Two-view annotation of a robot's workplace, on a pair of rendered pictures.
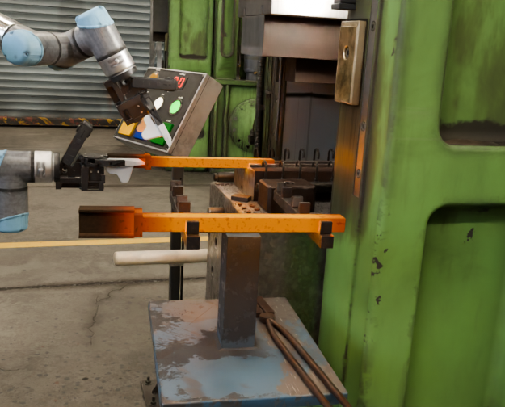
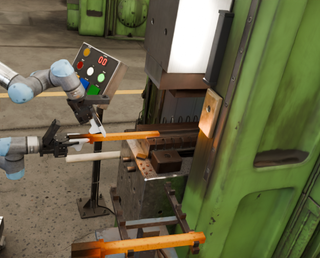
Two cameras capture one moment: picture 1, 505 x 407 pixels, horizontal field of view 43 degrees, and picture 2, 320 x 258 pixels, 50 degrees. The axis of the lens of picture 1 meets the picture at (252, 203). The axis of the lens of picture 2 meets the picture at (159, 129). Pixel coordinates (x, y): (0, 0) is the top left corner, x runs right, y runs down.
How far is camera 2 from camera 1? 0.63 m
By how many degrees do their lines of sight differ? 18
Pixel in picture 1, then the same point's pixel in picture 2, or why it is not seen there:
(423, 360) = (227, 245)
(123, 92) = (78, 106)
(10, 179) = (15, 155)
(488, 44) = (285, 114)
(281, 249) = (162, 191)
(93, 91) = not seen: outside the picture
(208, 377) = not seen: outside the picture
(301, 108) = not seen: hidden behind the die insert
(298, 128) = (171, 103)
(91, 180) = (60, 152)
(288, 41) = (174, 81)
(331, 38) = (198, 78)
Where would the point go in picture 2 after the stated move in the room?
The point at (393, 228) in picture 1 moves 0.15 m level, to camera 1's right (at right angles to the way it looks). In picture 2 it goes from (223, 206) to (259, 208)
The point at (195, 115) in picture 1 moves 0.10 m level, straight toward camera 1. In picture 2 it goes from (113, 84) to (114, 92)
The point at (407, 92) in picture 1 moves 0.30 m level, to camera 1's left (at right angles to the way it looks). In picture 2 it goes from (240, 149) to (156, 142)
